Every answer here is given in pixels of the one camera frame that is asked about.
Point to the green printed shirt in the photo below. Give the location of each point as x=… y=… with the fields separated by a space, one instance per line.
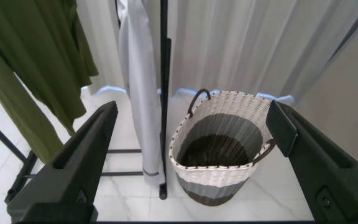
x=26 y=46

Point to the white curtain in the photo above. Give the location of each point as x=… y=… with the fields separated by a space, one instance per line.
x=244 y=46

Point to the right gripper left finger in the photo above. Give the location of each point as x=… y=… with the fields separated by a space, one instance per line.
x=57 y=193

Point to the white laundry basket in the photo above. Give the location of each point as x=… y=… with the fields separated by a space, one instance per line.
x=225 y=109

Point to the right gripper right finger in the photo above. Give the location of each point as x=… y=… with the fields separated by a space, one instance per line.
x=337 y=186

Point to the pale grey shorts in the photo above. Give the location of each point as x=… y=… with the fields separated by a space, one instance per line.
x=138 y=77

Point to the black clothes rack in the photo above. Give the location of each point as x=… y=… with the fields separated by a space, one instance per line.
x=164 y=93

